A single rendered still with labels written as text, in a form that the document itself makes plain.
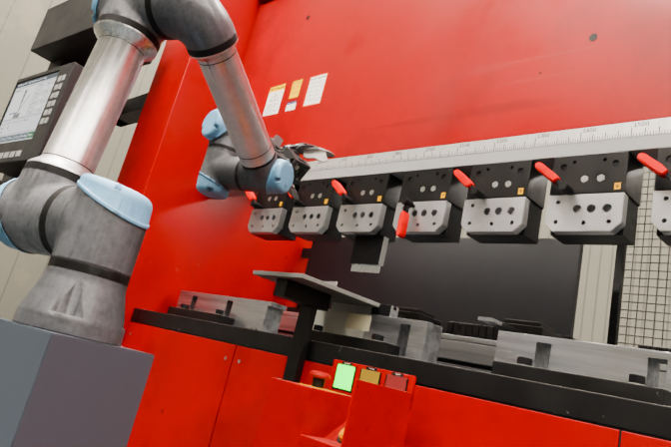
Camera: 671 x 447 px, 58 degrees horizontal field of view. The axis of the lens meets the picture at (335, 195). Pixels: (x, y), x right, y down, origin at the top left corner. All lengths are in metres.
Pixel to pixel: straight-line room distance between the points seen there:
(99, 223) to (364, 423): 0.52
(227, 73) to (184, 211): 1.15
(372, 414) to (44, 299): 0.53
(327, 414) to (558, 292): 0.95
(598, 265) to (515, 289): 2.56
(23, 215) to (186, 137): 1.31
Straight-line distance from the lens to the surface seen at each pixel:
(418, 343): 1.40
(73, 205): 0.96
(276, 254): 2.49
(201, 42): 1.13
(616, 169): 1.29
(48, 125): 2.20
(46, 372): 0.86
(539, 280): 1.90
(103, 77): 1.12
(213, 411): 1.68
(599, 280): 4.44
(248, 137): 1.23
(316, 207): 1.75
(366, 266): 1.60
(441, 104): 1.60
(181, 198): 2.24
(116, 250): 0.93
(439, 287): 2.07
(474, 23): 1.69
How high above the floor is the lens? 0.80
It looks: 16 degrees up
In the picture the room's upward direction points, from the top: 14 degrees clockwise
